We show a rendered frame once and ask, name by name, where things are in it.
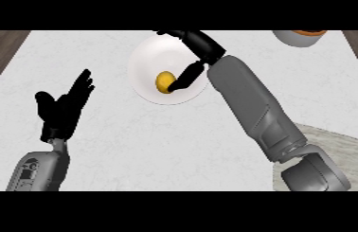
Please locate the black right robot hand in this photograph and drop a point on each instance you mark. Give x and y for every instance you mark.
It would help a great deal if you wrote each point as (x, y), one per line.
(201, 46)

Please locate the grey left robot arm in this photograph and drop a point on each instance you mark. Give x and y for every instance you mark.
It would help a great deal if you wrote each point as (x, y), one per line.
(40, 171)

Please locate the white round plate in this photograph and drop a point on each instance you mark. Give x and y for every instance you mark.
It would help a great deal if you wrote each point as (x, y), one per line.
(148, 68)

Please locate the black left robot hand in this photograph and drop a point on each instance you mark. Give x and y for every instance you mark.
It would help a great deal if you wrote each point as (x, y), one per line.
(61, 111)

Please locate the grey bowl with orange content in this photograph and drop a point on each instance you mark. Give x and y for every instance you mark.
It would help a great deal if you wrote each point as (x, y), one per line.
(297, 37)

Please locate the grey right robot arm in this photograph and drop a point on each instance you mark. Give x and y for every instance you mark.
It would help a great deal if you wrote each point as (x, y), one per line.
(269, 122)

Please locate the yellow lemon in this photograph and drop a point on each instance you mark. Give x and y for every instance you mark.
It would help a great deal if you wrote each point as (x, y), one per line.
(164, 82)

